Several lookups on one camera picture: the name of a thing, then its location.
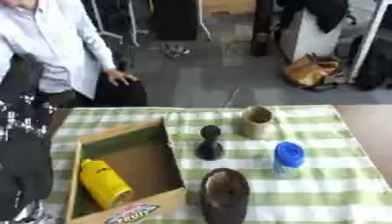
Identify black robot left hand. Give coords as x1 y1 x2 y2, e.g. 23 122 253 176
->
0 54 57 221

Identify person's hand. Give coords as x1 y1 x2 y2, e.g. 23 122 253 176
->
102 69 140 88

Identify tan cardboard box green inside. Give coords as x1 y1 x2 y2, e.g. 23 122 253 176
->
62 117 192 224

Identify grey crumpled item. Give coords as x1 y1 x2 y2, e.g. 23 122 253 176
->
160 41 193 59

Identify yellow bottle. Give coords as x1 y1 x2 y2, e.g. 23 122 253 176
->
78 158 137 211

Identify person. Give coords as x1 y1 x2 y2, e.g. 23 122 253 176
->
0 0 151 108

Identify black pawn-shaped figure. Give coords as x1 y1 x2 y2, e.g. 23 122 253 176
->
194 124 226 162

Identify tan cylindrical cup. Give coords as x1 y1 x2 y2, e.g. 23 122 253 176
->
240 105 277 141

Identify clear bottle with blue lid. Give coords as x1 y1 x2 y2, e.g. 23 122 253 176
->
270 141 308 177

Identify brown bag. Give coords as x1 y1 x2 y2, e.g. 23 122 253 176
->
282 53 345 89

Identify white cabinet with black cover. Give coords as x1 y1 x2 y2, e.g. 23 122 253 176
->
276 0 353 63

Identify white pole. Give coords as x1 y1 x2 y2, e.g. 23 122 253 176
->
347 0 392 85

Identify black bag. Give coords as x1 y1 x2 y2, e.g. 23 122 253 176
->
350 35 392 92

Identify metal chair frame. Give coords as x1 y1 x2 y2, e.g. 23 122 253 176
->
90 0 143 70

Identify thin white cable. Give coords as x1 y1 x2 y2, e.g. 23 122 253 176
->
221 87 242 109

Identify dark wooden post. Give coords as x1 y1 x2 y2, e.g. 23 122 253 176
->
248 0 276 57

